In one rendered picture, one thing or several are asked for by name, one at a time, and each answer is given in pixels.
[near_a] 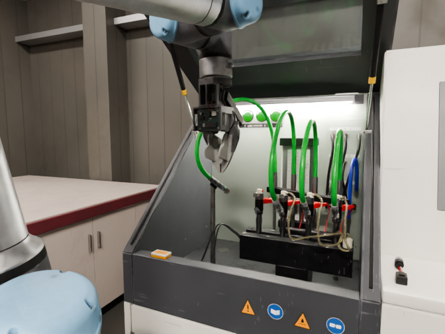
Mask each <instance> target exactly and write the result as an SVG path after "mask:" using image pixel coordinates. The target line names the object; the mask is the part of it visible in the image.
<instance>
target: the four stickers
mask: <svg viewBox="0 0 445 334"><path fill-rule="evenodd" d="M240 312H241V313H245V314H248V315H254V316H256V303H255V301H254V300H248V299H244V298H241V299H240ZM268 318H272V319H276V320H280V321H283V305H279V304H273V303H270V302H268ZM311 318H312V314H309V313H305V312H302V311H297V310H294V324H293V326H296V327H300V328H303V329H308V330H311ZM345 324H346V320H343V319H339V318H336V317H332V316H329V315H327V316H326V329H325V331H326V332H328V333H332V334H344V332H345Z"/></svg>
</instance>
